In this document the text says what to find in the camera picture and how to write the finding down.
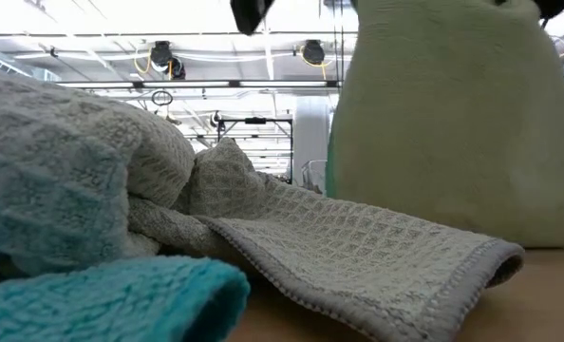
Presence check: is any pale green microfiber towel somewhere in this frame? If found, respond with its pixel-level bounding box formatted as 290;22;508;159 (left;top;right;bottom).
324;0;564;250

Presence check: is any grey waffle microfiber towel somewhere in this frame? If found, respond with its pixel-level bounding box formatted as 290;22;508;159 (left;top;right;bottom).
0;66;526;342

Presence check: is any turquoise blue microfiber towel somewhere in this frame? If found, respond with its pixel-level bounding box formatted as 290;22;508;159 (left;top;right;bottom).
0;255;252;342

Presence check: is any long ceiling light bar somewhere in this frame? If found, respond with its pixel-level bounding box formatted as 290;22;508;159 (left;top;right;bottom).
56;79;343;91

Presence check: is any white building column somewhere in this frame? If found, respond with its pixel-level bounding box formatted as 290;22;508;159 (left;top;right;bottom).
292;96;334;184

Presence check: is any black ceiling cable reel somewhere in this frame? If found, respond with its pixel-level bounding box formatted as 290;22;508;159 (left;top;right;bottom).
148;40;175;73
300;40;327;67
169;56;187;81

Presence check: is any black background rig frame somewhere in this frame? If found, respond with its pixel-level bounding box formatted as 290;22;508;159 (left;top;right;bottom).
216;117;294;185

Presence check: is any black hanging cable loop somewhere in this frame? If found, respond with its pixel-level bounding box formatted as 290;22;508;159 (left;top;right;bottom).
150;89;175;107

